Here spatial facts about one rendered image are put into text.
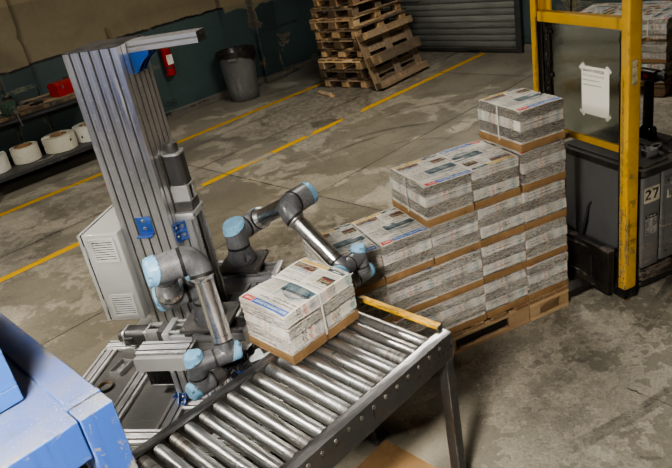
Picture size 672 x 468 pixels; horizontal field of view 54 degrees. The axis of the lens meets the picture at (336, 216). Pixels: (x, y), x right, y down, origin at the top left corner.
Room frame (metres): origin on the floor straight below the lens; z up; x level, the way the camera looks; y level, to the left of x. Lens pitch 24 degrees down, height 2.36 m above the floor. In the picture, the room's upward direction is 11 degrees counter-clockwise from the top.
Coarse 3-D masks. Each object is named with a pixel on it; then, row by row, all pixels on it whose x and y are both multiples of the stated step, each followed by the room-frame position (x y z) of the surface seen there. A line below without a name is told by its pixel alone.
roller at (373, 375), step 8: (312, 352) 2.22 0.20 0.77; (320, 352) 2.19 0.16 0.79; (328, 352) 2.17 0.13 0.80; (336, 352) 2.15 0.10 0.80; (328, 360) 2.15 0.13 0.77; (336, 360) 2.12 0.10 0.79; (344, 360) 2.10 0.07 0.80; (352, 360) 2.08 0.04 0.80; (344, 368) 2.08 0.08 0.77; (352, 368) 2.05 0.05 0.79; (360, 368) 2.03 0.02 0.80; (368, 368) 2.02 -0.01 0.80; (360, 376) 2.02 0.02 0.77; (368, 376) 1.99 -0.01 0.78; (376, 376) 1.97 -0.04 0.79; (384, 376) 1.96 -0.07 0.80
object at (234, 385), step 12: (264, 360) 2.19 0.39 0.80; (276, 360) 2.19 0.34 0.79; (252, 372) 2.13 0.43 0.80; (264, 372) 2.15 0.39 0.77; (228, 384) 2.08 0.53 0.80; (240, 384) 2.07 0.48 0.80; (216, 396) 2.02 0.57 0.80; (192, 408) 1.98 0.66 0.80; (204, 408) 1.96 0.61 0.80; (180, 420) 1.92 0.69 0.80; (192, 420) 1.92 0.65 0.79; (168, 432) 1.87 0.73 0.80; (180, 432) 1.88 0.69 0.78; (144, 444) 1.83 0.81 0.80; (156, 444) 1.82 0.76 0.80; (168, 444) 1.84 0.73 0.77; (180, 456) 1.86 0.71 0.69
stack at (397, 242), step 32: (352, 224) 3.23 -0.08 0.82; (384, 224) 3.15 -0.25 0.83; (416, 224) 3.08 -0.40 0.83; (448, 224) 3.04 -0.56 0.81; (480, 224) 3.11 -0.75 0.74; (512, 224) 3.18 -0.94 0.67; (384, 256) 2.92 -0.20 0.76; (416, 256) 2.97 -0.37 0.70; (480, 256) 3.09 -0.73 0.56; (512, 256) 3.16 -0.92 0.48; (384, 288) 2.90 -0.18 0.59; (416, 288) 2.96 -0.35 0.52; (448, 288) 3.03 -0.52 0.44; (480, 288) 3.09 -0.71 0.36; (512, 288) 3.16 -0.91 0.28; (448, 320) 3.03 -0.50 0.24; (512, 320) 3.16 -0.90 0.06
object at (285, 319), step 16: (256, 288) 2.36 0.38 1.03; (272, 288) 2.34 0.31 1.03; (288, 288) 2.32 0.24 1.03; (256, 304) 2.24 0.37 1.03; (272, 304) 2.22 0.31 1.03; (288, 304) 2.20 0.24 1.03; (304, 304) 2.18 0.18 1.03; (256, 320) 2.27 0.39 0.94; (272, 320) 2.17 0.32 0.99; (288, 320) 2.12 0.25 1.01; (304, 320) 2.17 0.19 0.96; (256, 336) 2.28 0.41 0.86; (272, 336) 2.20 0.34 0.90; (288, 336) 2.12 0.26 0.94; (304, 336) 2.17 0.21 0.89; (288, 352) 2.13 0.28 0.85
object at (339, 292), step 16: (288, 272) 2.45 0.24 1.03; (304, 272) 2.43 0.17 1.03; (320, 272) 2.40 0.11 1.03; (336, 272) 2.38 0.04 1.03; (320, 288) 2.27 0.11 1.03; (336, 288) 2.30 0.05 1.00; (352, 288) 2.35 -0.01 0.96; (336, 304) 2.29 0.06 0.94; (352, 304) 2.35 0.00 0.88; (336, 320) 2.28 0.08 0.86
